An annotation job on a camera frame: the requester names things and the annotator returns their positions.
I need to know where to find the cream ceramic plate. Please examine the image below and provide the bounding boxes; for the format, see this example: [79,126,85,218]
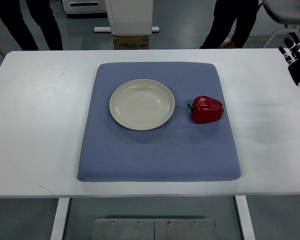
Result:
[109,79,176,131]

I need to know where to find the white device with handle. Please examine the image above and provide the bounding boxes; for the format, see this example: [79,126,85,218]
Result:
[61,0,107,15]

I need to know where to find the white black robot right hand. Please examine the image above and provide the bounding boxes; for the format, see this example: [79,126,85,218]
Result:
[278,29,300,88]

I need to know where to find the white table leg left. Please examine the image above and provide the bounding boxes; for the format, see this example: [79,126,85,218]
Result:
[50,198,70,240]

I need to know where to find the person in dark trousers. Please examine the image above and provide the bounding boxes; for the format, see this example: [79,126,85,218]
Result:
[200,0,259,49]
[0,0,64,52]

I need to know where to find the person in dark trousers right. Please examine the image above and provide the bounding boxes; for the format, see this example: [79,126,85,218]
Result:
[200,0,259,49]

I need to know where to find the white table leg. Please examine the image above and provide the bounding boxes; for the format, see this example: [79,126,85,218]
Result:
[234,195,256,240]
[50,198,70,240]

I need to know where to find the person in dark trousers left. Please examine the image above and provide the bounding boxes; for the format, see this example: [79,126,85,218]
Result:
[0,0,64,52]

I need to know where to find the white table leg right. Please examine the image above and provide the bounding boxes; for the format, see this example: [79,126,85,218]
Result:
[234,195,256,240]

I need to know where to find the cardboard box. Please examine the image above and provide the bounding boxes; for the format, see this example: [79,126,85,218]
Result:
[113,35,150,50]

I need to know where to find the blue textured foam mat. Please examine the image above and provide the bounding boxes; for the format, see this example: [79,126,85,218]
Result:
[77,62,241,182]

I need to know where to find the red bell pepper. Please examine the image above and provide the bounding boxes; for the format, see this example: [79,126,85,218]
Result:
[187,96,225,124]

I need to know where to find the white chair right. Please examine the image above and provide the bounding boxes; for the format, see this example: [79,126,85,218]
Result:
[258,0,300,48]

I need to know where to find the white machine column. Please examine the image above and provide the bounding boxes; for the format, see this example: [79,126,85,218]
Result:
[94,0,160,36]

